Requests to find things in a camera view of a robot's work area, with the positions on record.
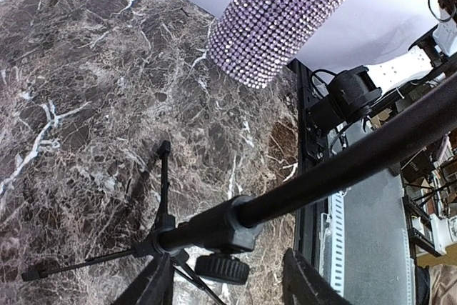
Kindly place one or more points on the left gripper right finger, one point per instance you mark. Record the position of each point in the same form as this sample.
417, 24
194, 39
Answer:
302, 284

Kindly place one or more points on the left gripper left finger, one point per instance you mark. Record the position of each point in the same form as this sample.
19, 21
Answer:
154, 285

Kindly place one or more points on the black shock mount tripod stand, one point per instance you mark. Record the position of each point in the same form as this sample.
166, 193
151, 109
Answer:
206, 247

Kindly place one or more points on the silver glitter microphone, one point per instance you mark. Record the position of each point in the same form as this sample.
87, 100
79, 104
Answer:
254, 39

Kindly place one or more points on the black front rail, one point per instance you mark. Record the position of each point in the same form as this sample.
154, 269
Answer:
312, 150

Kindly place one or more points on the white slotted cable duct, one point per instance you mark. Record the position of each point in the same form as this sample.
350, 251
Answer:
335, 242

